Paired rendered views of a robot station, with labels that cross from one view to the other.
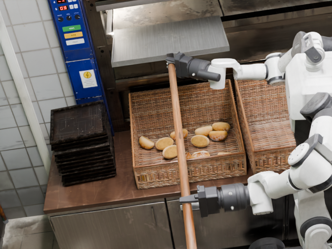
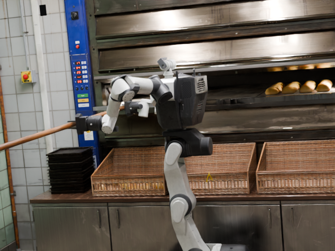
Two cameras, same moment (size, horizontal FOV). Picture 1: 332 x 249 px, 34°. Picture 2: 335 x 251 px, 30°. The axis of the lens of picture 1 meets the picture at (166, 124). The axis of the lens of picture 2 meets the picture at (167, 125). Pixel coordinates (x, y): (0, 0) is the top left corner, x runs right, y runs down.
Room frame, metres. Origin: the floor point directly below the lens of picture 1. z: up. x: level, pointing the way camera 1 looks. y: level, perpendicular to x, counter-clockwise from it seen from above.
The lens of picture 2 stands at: (-2.10, -1.47, 1.56)
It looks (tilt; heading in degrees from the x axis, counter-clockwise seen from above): 7 degrees down; 15
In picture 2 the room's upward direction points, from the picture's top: 5 degrees counter-clockwise
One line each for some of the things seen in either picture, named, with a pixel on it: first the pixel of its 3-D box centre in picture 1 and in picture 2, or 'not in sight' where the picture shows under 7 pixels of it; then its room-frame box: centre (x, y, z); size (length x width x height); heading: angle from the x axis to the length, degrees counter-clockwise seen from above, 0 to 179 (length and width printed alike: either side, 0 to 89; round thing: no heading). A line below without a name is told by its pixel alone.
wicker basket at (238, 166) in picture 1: (185, 132); (137, 170); (2.22, -0.09, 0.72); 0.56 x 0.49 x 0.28; 87
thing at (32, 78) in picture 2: not in sight; (28, 76); (2.48, 0.83, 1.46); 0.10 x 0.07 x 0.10; 88
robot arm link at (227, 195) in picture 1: (217, 200); (87, 123); (1.25, -0.12, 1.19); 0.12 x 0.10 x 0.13; 87
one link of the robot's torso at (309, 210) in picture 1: (313, 193); (180, 177); (1.59, -0.56, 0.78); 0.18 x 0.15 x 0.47; 177
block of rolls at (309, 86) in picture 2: not in sight; (299, 86); (2.88, -1.27, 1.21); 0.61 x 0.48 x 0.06; 178
